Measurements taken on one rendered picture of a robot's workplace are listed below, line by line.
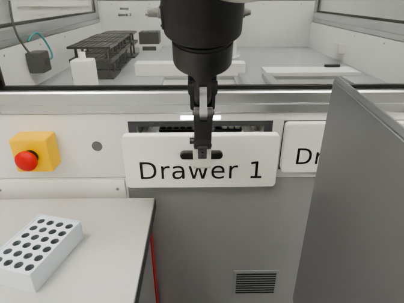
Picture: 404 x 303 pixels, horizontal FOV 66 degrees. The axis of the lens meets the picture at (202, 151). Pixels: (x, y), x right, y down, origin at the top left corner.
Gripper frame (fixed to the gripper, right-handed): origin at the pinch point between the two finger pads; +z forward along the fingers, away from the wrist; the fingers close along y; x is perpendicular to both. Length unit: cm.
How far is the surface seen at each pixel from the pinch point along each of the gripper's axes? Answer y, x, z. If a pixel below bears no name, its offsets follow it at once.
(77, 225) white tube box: 7.2, -21.8, 10.9
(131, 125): -11.6, -13.9, 4.5
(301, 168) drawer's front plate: -6.9, 21.2, 12.5
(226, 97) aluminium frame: -13.4, 5.0, -1.2
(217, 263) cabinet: 1.2, 4.2, 40.1
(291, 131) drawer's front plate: -9.7, 18.1, 4.6
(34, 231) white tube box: 8.4, -28.6, 10.5
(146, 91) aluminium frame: -14.0, -10.5, -2.1
